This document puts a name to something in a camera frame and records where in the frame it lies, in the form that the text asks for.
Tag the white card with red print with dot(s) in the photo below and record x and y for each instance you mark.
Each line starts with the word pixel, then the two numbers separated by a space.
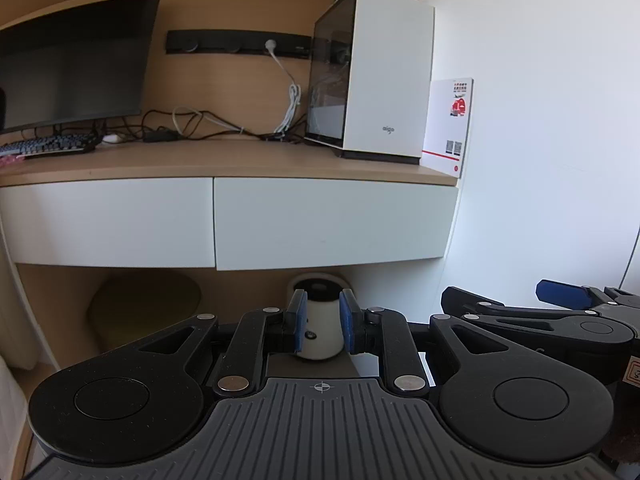
pixel 447 120

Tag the white narrow desk drawer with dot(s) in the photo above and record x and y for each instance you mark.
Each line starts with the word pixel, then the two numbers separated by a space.
pixel 105 222

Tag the black computer monitor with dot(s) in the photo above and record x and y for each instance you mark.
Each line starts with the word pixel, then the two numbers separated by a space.
pixel 75 65

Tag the white computer case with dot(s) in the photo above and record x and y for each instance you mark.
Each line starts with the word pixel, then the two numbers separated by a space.
pixel 390 75

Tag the black power strip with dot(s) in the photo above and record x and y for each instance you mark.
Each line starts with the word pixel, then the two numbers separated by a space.
pixel 220 43

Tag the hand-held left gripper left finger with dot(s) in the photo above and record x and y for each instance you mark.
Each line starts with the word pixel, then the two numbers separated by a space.
pixel 300 322

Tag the dark keyboard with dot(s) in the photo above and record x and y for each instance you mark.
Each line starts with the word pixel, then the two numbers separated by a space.
pixel 45 145

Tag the pink desk item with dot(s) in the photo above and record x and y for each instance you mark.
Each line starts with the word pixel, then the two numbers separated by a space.
pixel 9 161

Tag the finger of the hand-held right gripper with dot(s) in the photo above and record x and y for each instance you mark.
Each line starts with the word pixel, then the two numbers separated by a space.
pixel 480 310
pixel 562 292

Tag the olive green stool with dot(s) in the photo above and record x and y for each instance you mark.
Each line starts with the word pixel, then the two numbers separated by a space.
pixel 145 310

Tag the white cylindrical bin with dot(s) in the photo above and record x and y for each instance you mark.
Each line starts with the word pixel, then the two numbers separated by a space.
pixel 322 325

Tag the white computer mouse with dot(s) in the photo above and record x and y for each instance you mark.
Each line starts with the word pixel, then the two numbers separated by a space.
pixel 112 138

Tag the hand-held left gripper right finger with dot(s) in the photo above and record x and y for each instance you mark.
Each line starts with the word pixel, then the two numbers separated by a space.
pixel 346 322

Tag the white wide desk drawer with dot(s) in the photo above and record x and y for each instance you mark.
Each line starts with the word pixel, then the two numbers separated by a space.
pixel 330 222

